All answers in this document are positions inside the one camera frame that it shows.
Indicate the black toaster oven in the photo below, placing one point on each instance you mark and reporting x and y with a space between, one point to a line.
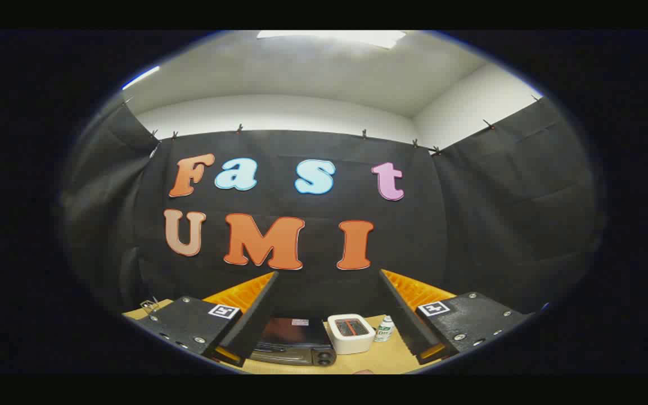
296 340

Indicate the white bottle with green label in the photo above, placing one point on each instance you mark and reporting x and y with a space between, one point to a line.
383 331

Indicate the ceiling light panel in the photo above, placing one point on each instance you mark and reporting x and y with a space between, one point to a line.
335 37

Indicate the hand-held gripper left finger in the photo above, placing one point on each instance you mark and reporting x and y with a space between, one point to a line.
253 315

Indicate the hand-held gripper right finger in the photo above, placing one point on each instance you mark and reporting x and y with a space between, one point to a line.
403 315

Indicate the white pop-up toaster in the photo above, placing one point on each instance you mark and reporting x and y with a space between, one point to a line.
351 333

